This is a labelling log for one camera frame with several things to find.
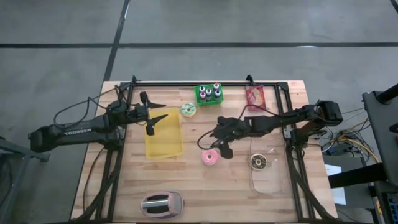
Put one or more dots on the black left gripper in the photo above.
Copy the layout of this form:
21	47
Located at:
138	112

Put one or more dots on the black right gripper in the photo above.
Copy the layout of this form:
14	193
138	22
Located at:
227	152

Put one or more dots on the dark food colouring bottle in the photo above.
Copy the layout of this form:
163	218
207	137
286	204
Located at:
202	89

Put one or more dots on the red popcorn packet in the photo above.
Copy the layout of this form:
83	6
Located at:
255	96

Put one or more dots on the pink-capped food colouring bottle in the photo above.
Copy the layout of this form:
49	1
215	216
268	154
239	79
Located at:
216	85

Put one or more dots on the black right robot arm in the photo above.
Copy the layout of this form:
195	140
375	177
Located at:
270	121

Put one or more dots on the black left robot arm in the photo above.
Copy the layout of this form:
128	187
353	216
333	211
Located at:
77	132

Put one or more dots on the pink frosted toy donut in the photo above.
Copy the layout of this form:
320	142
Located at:
205	161

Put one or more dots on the green frosted toy donut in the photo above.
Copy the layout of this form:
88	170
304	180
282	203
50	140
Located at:
184	109

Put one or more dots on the yellow translucent plastic bin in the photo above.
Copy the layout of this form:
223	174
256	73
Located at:
168	140

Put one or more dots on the green plastic basket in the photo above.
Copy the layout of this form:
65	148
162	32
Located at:
197	102

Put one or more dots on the clear plastic bin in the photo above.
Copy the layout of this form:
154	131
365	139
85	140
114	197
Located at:
273	183

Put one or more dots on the pink toy toaster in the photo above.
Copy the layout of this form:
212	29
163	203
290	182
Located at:
177	203

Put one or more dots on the black adapter box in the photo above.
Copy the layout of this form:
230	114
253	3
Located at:
317	133

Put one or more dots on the black power strip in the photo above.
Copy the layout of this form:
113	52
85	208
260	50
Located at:
337	150

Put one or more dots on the white paper sheet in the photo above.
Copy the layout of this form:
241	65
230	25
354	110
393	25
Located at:
339	196

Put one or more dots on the black support beam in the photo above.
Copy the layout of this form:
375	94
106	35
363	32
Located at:
357	175

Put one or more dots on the grey metal stand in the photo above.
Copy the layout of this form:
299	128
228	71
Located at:
18	155

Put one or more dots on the dark grey side table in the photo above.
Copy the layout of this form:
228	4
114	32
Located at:
379	133

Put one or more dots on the dark equipment box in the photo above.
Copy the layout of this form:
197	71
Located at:
384	199

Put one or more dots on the black pole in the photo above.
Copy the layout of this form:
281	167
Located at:
388	93

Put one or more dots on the black aluminium table frame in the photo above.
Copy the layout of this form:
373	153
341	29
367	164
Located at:
174	84

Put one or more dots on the black frame clamp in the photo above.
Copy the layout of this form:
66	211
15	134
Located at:
134	79
250	79

